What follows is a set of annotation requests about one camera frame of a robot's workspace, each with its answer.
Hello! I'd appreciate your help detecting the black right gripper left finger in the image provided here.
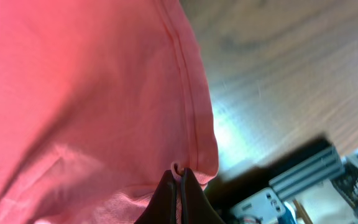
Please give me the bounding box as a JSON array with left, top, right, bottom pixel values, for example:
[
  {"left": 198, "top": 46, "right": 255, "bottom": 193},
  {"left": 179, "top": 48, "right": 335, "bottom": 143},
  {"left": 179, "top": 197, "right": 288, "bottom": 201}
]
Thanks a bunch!
[{"left": 135, "top": 170, "right": 177, "bottom": 224}]

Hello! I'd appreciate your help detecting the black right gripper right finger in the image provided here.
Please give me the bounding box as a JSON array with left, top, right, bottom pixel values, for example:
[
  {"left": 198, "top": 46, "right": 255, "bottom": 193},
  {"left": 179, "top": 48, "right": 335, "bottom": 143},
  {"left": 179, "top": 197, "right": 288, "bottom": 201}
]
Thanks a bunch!
[{"left": 180, "top": 168, "right": 224, "bottom": 224}]

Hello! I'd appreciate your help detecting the red printed t-shirt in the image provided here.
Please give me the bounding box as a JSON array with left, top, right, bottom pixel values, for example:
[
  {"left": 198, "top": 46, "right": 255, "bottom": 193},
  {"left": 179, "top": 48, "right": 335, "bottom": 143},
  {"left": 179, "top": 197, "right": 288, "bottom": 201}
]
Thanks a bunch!
[{"left": 0, "top": 0, "right": 218, "bottom": 223}]

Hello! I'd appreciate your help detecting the grey aluminium frame rail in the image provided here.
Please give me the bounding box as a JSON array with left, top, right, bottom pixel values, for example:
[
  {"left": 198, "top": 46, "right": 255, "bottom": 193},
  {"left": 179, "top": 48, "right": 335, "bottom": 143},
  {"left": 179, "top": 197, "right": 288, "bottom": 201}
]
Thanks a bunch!
[{"left": 268, "top": 146, "right": 345, "bottom": 201}]

